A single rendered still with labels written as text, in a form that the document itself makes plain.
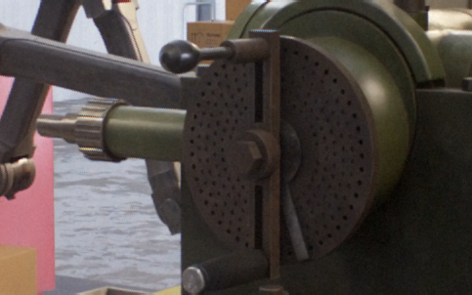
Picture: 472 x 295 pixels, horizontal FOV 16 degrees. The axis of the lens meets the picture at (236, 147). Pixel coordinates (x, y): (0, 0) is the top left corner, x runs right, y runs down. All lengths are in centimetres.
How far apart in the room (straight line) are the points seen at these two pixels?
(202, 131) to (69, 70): 87
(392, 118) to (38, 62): 98
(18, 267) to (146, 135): 369
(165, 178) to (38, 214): 318
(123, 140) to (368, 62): 24
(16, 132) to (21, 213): 298
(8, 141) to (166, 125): 142
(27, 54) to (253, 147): 100
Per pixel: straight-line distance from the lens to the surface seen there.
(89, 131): 148
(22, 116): 282
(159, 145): 144
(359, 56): 137
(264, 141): 130
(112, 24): 271
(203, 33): 1023
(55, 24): 278
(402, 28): 137
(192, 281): 127
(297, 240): 133
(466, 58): 141
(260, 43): 130
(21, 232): 582
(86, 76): 223
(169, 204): 268
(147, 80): 219
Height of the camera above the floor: 134
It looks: 7 degrees down
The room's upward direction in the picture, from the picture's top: straight up
